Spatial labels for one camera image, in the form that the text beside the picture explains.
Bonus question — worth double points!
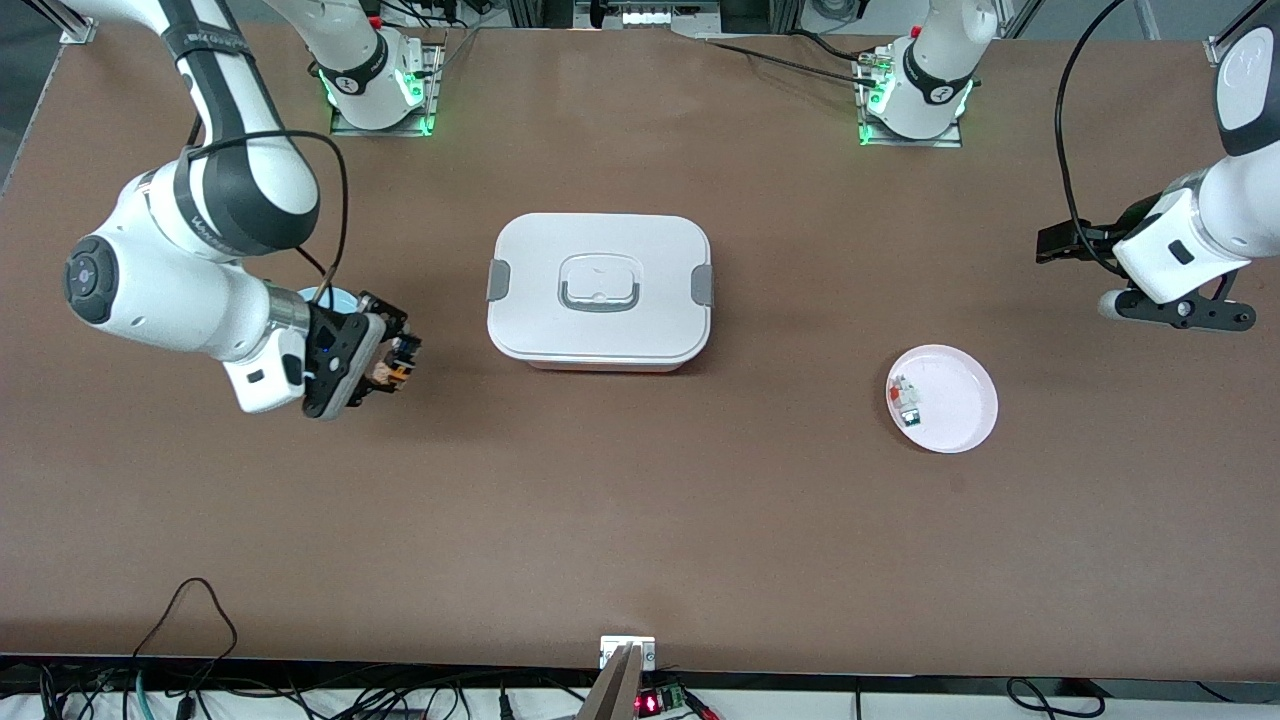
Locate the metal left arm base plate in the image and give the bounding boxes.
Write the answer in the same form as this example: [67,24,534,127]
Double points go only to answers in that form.
[855,50,964,149]

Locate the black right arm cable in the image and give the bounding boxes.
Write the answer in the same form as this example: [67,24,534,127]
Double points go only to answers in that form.
[185,130,350,303]

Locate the circuit board with red display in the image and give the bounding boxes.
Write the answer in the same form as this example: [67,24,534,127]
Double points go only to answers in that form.
[636,683,693,717]

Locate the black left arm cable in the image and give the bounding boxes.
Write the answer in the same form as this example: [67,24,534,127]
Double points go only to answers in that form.
[1056,0,1131,279]

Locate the white mounting bracket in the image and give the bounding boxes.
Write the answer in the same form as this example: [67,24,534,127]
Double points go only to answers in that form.
[600,636,657,671]

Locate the long black table cable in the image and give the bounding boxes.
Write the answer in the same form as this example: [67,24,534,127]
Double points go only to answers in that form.
[697,36,886,91]

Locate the black looped cable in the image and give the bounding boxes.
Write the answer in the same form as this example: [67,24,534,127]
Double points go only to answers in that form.
[130,577,239,691]

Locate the short black table cable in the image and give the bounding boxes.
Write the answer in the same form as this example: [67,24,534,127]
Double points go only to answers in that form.
[785,28,881,63]

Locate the black coiled cable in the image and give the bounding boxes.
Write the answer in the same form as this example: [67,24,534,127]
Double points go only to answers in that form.
[1005,677,1101,718]

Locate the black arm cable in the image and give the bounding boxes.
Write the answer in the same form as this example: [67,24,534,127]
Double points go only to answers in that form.
[1056,0,1131,279]
[185,130,350,303]

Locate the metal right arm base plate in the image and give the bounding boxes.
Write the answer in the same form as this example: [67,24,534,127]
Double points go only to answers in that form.
[330,40,447,138]

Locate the grey camera pole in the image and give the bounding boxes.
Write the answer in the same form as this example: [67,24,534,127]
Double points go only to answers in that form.
[578,643,646,720]

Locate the white lunch box grey clips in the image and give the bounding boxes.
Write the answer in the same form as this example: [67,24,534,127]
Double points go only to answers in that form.
[487,212,716,373]

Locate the pink plate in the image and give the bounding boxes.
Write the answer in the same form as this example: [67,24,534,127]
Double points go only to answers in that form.
[886,344,999,455]

